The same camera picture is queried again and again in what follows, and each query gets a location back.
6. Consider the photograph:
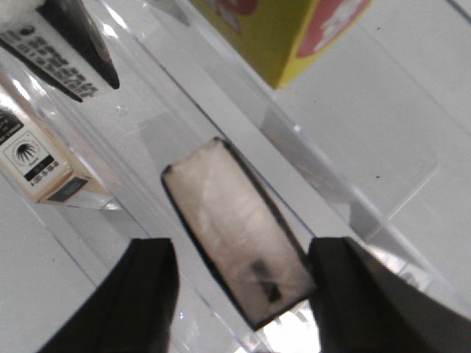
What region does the yellow nabati wafer box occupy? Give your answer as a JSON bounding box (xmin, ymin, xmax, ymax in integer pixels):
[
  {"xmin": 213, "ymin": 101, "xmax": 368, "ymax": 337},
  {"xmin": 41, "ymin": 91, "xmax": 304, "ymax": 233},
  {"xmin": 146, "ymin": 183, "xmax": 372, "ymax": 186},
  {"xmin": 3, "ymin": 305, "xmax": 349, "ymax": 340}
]
[{"xmin": 192, "ymin": 0, "xmax": 371, "ymax": 89}]

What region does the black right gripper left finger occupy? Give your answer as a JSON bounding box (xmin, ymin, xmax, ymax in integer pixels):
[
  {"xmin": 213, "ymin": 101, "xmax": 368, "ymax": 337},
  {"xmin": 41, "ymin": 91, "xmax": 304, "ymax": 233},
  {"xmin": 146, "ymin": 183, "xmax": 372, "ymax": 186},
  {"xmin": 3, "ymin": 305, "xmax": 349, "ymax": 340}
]
[{"xmin": 40, "ymin": 238, "xmax": 178, "ymax": 352}]

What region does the clear acrylic right shelf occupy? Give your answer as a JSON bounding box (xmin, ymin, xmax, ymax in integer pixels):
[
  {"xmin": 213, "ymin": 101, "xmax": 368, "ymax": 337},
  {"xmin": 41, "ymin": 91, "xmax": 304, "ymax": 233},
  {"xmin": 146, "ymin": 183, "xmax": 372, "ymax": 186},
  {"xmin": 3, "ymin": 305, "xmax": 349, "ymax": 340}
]
[{"xmin": 1, "ymin": 1, "xmax": 470, "ymax": 352}]

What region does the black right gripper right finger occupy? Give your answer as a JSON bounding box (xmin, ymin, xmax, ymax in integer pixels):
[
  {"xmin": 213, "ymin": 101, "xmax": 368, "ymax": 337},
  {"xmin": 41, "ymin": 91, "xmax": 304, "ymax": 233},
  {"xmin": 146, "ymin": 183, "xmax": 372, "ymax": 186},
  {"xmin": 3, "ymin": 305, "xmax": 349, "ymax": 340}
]
[{"xmin": 308, "ymin": 238, "xmax": 470, "ymax": 352}]

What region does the beige drink carton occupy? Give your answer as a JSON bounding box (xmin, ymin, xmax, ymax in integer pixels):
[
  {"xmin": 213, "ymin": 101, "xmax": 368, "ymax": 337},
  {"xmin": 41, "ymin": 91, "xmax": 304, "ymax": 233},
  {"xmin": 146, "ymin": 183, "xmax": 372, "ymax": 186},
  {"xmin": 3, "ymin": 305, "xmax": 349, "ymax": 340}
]
[{"xmin": 1, "ymin": 74, "xmax": 112, "ymax": 209}]

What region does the black tissue pack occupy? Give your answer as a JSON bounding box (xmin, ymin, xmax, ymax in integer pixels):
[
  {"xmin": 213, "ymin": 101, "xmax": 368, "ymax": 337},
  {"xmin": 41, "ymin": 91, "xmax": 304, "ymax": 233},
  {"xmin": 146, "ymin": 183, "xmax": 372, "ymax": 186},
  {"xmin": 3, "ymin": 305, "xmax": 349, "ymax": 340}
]
[{"xmin": 161, "ymin": 137, "xmax": 315, "ymax": 330}]

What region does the black white labelled package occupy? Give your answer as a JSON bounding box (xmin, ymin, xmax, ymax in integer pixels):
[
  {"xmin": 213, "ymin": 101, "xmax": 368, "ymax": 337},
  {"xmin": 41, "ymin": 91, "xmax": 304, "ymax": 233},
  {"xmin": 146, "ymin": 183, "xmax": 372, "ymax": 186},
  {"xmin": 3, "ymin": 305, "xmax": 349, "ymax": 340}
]
[{"xmin": 1, "ymin": 1, "xmax": 120, "ymax": 102}]

